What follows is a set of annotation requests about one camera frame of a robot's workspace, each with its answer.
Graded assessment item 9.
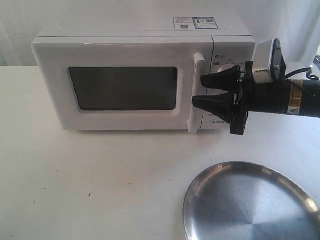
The black camera cable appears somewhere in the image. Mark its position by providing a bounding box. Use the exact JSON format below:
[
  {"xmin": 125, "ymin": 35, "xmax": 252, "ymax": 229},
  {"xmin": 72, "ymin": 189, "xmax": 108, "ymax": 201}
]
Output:
[{"xmin": 282, "ymin": 66, "xmax": 320, "ymax": 87}]

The round stainless steel plate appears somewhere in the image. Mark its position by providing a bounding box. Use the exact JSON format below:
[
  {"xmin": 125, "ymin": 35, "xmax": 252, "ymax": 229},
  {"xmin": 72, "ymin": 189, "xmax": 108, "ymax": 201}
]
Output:
[{"xmin": 183, "ymin": 162, "xmax": 320, "ymax": 240}]

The white microwave oven body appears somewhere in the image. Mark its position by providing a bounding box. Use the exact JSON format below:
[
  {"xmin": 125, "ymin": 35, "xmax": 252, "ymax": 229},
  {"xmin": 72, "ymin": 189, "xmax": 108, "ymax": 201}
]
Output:
[{"xmin": 35, "ymin": 14, "xmax": 255, "ymax": 131}]

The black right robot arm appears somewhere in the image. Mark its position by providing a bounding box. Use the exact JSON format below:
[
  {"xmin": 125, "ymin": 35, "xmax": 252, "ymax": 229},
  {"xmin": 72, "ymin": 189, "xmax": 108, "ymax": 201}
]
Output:
[{"xmin": 192, "ymin": 61, "xmax": 320, "ymax": 136}]

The blue white label sticker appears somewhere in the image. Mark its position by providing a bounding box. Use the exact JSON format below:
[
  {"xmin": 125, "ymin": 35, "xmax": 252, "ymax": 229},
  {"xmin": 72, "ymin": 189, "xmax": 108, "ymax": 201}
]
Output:
[{"xmin": 173, "ymin": 17, "xmax": 219, "ymax": 30}]

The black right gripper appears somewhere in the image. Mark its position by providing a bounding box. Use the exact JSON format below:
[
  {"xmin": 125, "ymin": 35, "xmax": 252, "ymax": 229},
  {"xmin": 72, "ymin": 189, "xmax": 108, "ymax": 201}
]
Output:
[{"xmin": 192, "ymin": 61, "xmax": 288, "ymax": 136}]

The upper white control knob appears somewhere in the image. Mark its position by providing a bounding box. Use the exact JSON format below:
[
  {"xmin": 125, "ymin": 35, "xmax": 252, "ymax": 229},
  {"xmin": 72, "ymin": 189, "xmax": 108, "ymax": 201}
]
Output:
[{"xmin": 217, "ymin": 63, "xmax": 236, "ymax": 73}]

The white box appliance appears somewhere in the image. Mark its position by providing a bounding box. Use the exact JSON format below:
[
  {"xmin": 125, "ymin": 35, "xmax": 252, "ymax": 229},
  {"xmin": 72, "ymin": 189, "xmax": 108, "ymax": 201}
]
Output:
[{"xmin": 32, "ymin": 36, "xmax": 214, "ymax": 134}]

